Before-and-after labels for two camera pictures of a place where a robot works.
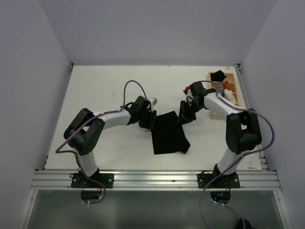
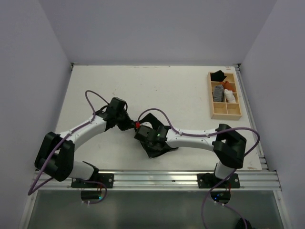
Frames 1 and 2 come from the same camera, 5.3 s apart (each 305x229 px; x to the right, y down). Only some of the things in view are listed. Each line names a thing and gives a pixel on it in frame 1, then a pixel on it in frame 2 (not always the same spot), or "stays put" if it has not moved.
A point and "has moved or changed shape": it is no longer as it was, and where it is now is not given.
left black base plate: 80,181 stays put
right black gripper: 184,117 -> 156,151
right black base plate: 225,181 stays put
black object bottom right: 240,225 stays put
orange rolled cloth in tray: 228,85 stays put
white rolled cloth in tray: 228,95 stays put
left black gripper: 151,122 -> 128,123
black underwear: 168,136 has moved or changed shape
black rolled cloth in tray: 218,76 stays put
